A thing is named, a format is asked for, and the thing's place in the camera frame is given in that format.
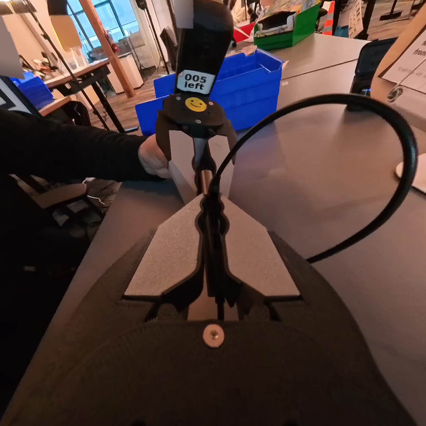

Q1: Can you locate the laminated instruction sheet on stand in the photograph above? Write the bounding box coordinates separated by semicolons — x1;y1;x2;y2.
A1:
370;6;426;104

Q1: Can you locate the black legged background desk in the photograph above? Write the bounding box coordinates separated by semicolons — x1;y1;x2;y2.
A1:
43;58;139;134

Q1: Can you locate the person's left hand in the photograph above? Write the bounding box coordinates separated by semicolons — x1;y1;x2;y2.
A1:
138;135;172;179

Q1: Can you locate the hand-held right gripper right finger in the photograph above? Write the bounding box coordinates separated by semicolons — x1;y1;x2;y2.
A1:
220;196;302;307

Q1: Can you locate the black cable with orange plugs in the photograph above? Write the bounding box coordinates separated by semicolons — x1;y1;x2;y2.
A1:
200;94;419;321

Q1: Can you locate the white cabinet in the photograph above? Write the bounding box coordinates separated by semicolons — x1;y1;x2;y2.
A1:
106;53;144;94

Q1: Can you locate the red and white bag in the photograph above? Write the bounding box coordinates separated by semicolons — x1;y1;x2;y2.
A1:
232;26;257;43

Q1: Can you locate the blue plastic bin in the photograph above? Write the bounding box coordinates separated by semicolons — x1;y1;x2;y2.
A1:
135;48;286;138
10;71;54;110

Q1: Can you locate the orange traffic cone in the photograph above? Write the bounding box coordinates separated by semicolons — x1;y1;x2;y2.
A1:
321;0;335;36

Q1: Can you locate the black framed sign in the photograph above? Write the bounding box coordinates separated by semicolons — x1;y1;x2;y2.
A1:
0;75;43;118

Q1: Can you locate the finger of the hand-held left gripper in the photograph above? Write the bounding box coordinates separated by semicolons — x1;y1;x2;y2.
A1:
168;130;202;204
208;134;234;197

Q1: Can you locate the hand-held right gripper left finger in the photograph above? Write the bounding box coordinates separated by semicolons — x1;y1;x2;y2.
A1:
124;194;204;312

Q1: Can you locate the white clipboard stand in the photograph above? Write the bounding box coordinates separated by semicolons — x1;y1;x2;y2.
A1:
387;86;426;194

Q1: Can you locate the printed instruction sheet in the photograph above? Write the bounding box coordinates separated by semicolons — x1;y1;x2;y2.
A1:
382;29;426;94

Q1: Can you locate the black power adapter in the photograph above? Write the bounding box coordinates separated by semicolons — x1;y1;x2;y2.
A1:
349;37;398;112

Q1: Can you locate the person's left forearm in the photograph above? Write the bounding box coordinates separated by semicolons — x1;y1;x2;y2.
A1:
0;107;158;183

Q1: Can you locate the green plastic bin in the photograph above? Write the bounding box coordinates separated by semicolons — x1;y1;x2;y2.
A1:
253;3;321;51

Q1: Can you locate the black office chair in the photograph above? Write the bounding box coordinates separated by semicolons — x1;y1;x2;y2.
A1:
10;173;108;230

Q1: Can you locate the black pole stand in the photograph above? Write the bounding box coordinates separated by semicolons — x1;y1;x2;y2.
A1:
135;0;171;75

